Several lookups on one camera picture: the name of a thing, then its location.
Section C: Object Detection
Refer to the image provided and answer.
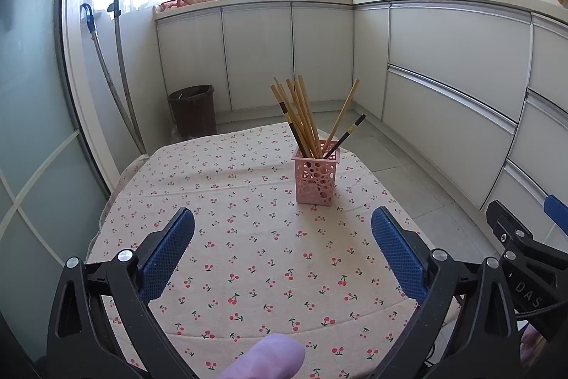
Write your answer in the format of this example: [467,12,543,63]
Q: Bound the black braided cable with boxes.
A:
[515,297,568,320]

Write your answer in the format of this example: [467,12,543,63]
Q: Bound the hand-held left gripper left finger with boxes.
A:
[44,207,198,379]

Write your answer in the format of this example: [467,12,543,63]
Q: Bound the dark grip mop pole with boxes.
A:
[106,0,147,155]

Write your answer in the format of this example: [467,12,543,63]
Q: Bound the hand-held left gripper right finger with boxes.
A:
[371,207,524,379]

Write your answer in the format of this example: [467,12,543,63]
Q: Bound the blue grip mop pole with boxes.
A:
[80,4,147,155]

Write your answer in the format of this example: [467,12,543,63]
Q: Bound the bundle of wooden chopsticks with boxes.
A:
[271,75,361,160]

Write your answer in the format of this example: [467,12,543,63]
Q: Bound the person's left hand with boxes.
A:
[216,335,307,379]

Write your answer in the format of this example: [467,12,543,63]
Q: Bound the frosted glass sliding door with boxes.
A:
[0,0,116,362]

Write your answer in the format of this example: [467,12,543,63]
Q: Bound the brown trash bin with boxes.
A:
[167,85,218,140]

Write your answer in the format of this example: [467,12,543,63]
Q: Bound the pink perforated utensil holder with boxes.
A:
[291,146,342,205]

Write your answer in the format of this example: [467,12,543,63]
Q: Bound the white kitchen cabinets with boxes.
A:
[153,0,568,247]

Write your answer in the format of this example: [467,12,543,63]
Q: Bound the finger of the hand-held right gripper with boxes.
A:
[544,195,568,231]
[486,200,556,270]

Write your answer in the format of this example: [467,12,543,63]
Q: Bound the person's right hand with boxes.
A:
[519,326,544,364]

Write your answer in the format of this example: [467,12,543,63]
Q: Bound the cherry print tablecloth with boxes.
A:
[84,121,458,379]

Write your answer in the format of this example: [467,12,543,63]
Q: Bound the black chopstick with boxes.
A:
[323,114,367,160]
[279,101,313,158]

